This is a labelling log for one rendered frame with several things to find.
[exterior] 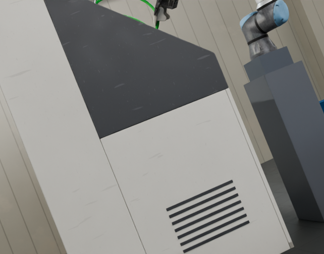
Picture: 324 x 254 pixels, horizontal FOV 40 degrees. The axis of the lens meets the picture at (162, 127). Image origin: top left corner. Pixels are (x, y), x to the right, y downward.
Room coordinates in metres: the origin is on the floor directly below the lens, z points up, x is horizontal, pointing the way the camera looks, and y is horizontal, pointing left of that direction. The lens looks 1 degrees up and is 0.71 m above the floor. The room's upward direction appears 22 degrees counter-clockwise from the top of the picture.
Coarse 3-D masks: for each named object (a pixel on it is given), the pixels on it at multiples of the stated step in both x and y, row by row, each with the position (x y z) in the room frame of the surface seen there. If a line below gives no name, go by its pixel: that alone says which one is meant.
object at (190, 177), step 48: (144, 144) 1.78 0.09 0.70; (192, 144) 1.81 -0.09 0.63; (240, 144) 1.85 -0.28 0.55; (144, 192) 1.77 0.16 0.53; (192, 192) 1.80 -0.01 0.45; (240, 192) 1.83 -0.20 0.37; (144, 240) 1.76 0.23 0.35; (192, 240) 1.78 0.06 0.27; (240, 240) 1.82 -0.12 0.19; (288, 240) 1.85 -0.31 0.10
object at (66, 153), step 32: (0, 0) 1.72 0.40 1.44; (32, 0) 1.75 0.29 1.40; (0, 32) 1.72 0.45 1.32; (32, 32) 1.74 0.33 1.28; (0, 64) 1.71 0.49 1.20; (32, 64) 1.73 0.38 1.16; (64, 64) 1.75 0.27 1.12; (32, 96) 1.72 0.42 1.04; (64, 96) 1.74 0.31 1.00; (32, 128) 1.71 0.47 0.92; (64, 128) 1.73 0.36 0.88; (32, 160) 1.70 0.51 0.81; (64, 160) 1.72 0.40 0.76; (96, 160) 1.75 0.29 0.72; (64, 192) 1.72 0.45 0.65; (96, 192) 1.74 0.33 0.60; (64, 224) 1.71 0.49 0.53; (96, 224) 1.73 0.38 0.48; (128, 224) 1.75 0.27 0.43
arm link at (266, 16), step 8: (256, 0) 2.24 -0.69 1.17; (264, 0) 2.22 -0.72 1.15; (272, 0) 2.20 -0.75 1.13; (280, 0) 2.21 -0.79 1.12; (256, 8) 2.26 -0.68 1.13; (264, 8) 2.21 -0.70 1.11; (272, 8) 2.20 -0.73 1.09; (280, 8) 2.20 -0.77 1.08; (256, 16) 2.28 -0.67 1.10; (264, 16) 2.23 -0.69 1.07; (272, 16) 2.21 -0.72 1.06; (280, 16) 2.19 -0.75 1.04; (288, 16) 2.24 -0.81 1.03; (264, 24) 2.25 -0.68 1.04; (272, 24) 2.24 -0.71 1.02; (280, 24) 2.24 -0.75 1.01
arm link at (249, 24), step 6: (252, 12) 2.31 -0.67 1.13; (246, 18) 2.32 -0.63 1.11; (252, 18) 2.30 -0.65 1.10; (240, 24) 2.36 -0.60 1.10; (246, 24) 2.32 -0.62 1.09; (252, 24) 2.30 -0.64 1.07; (246, 30) 2.33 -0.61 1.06; (252, 30) 2.31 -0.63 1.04; (258, 30) 2.30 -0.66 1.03; (246, 36) 2.35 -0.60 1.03; (252, 36) 2.32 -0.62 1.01; (258, 36) 2.31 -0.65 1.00
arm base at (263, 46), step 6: (264, 36) 2.32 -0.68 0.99; (252, 42) 2.33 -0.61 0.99; (258, 42) 2.31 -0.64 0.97; (264, 42) 2.31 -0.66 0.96; (270, 42) 2.32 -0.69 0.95; (252, 48) 2.33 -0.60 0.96; (258, 48) 2.32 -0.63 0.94; (264, 48) 2.30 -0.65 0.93; (270, 48) 2.30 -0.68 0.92; (276, 48) 2.32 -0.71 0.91; (252, 54) 2.34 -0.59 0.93; (258, 54) 2.31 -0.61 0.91
